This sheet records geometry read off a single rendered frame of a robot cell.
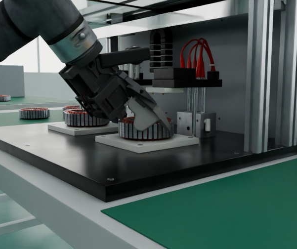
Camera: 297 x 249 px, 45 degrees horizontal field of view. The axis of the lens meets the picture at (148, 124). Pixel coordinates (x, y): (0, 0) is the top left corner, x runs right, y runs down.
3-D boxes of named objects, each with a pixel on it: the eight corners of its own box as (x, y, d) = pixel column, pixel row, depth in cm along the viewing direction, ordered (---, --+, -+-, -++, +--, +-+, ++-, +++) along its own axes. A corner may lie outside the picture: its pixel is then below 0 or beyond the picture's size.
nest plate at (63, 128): (74, 136, 80) (74, 130, 80) (47, 128, 92) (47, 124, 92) (128, 130, 90) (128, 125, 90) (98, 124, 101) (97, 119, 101)
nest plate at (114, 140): (139, 153, 62) (139, 146, 62) (95, 141, 73) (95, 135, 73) (198, 144, 71) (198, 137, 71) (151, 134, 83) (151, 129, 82)
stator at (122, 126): (141, 143, 64) (141, 123, 64) (107, 136, 73) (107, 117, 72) (185, 137, 71) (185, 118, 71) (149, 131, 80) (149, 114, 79)
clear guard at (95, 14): (44, 22, 69) (43, -10, 68) (5, 34, 87) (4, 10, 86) (170, 35, 89) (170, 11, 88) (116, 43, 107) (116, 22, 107)
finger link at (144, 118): (155, 149, 64) (115, 117, 65) (173, 126, 66) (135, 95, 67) (159, 145, 61) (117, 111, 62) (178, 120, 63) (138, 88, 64)
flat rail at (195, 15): (258, 11, 60) (259, -8, 60) (82, 41, 108) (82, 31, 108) (262, 12, 61) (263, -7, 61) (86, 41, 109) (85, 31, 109)
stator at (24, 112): (33, 115, 143) (33, 106, 143) (56, 117, 138) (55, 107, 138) (12, 118, 133) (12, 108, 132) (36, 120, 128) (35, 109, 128)
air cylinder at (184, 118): (200, 139, 77) (200, 113, 76) (176, 134, 82) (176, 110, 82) (216, 136, 80) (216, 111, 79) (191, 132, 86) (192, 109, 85)
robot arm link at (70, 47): (70, 20, 63) (93, 14, 57) (86, 41, 66) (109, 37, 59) (40, 46, 60) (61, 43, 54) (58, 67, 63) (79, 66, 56)
